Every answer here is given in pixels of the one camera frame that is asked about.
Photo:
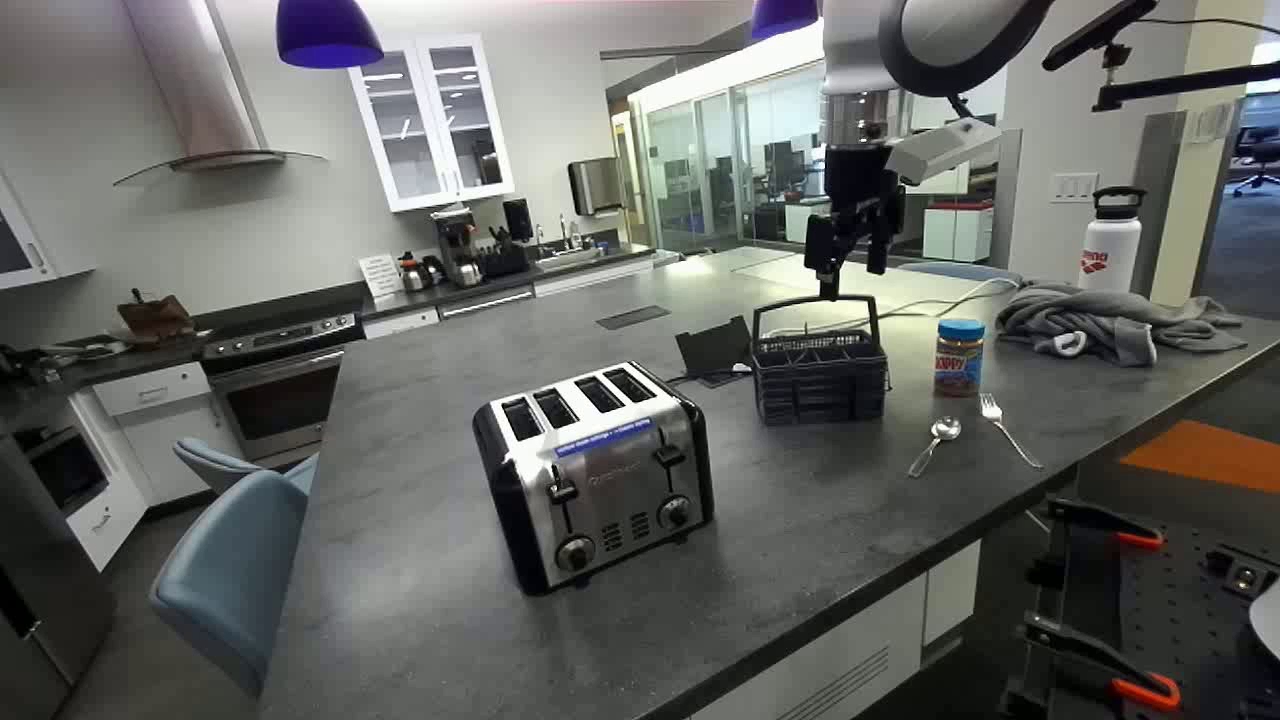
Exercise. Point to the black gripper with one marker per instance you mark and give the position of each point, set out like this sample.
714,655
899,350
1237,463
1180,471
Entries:
864,204

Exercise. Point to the blue jar lid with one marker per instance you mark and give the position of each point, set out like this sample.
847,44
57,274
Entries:
963,329

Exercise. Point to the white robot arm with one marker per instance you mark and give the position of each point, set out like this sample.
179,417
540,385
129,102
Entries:
902,44

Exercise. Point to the dark cutlery basket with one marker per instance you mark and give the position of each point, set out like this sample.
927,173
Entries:
816,377

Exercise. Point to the black small box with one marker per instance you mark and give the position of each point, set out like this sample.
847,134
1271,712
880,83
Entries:
719,354

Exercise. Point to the peanut butter jar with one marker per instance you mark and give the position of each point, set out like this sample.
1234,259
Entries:
959,367

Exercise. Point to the silver spoon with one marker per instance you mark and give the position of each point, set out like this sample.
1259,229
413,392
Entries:
942,429

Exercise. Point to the silver fork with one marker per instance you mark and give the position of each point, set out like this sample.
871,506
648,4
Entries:
993,415

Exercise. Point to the grey cloth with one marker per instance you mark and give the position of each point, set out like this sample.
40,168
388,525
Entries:
1112,324

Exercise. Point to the blue pendant lamp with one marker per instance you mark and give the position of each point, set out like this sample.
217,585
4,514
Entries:
326,33
783,18

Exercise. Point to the white water bottle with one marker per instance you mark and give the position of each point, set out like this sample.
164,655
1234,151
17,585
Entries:
1111,243

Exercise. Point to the silver four-slot toaster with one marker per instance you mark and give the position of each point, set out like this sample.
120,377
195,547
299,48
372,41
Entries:
592,471

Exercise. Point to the black orange clamp upper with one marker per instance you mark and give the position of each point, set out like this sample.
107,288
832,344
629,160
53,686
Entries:
1111,521

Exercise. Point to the black orange clamp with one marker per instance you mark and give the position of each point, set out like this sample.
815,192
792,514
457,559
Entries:
1130,683
1111,521

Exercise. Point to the black coffee machine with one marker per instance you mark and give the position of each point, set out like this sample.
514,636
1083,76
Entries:
452,232

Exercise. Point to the built-in oven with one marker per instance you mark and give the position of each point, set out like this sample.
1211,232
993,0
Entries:
276,381

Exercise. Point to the steel range hood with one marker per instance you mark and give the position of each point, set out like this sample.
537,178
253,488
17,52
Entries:
201,89

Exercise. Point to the light blue chair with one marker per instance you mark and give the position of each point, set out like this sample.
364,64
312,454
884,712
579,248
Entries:
227,583

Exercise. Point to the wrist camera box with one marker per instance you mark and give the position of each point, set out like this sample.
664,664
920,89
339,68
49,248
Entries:
942,151

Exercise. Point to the white wall cabinet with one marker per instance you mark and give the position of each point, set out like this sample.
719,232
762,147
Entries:
433,123

